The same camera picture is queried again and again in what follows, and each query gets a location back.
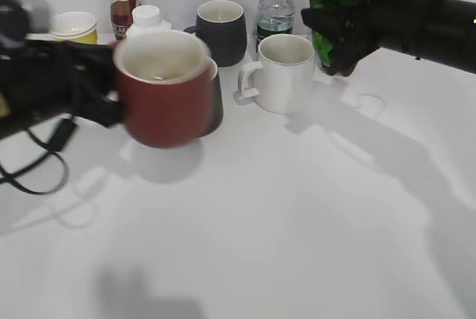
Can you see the black mug front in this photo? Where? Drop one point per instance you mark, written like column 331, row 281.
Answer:
column 218, row 111

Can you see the black mug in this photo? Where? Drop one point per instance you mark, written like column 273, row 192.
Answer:
column 221, row 25
column 218, row 111

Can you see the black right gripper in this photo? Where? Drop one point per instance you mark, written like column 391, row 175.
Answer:
column 420, row 28

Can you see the black mug rear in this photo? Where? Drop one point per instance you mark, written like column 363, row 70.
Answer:
column 221, row 25

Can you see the white ceramic mug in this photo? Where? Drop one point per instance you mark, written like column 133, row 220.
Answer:
column 281, row 79

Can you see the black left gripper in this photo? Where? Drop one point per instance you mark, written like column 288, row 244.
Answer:
column 39, row 81

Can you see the white yogurt drink bottle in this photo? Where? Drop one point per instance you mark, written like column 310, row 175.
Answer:
column 147, row 19

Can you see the clear water bottle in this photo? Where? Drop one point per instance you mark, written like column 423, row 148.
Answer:
column 274, row 17

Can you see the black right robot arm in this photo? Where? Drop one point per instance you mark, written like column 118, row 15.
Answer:
column 462, row 15

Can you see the dark red ceramic mug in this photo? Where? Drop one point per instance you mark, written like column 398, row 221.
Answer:
column 165, row 83

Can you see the cola bottle red label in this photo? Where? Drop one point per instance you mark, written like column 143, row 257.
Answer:
column 330, row 70

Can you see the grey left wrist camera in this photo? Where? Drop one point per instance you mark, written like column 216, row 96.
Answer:
column 22, row 17

